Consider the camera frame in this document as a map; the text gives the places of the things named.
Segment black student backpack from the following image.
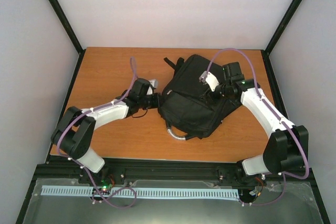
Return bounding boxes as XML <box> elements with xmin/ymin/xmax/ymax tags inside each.
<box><xmin>158</xmin><ymin>55</ymin><xmax>242</xmax><ymax>141</ymax></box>

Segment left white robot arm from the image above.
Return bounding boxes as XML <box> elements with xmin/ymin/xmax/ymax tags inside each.
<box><xmin>51</xmin><ymin>78</ymin><xmax>160</xmax><ymax>184</ymax></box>

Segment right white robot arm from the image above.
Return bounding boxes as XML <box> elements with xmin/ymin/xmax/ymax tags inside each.
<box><xmin>200</xmin><ymin>62</ymin><xmax>309</xmax><ymax>179</ymax></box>

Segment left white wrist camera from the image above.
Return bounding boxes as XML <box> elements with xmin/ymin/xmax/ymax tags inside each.
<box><xmin>147</xmin><ymin>79</ymin><xmax>158</xmax><ymax>95</ymax></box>

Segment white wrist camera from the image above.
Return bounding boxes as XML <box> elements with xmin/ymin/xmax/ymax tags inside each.
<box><xmin>147</xmin><ymin>79</ymin><xmax>158</xmax><ymax>95</ymax></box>
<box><xmin>199</xmin><ymin>71</ymin><xmax>219</xmax><ymax>92</ymax></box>

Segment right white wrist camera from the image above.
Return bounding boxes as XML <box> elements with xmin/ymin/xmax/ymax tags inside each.
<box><xmin>199</xmin><ymin>71</ymin><xmax>219</xmax><ymax>92</ymax></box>

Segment black aluminium frame rail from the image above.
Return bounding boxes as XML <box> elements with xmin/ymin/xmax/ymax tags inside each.
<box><xmin>34</xmin><ymin>155</ymin><xmax>314</xmax><ymax>190</ymax></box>

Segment light blue cable duct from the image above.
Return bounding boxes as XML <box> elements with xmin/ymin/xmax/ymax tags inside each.
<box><xmin>40</xmin><ymin>185</ymin><xmax>239</xmax><ymax>201</ymax></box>

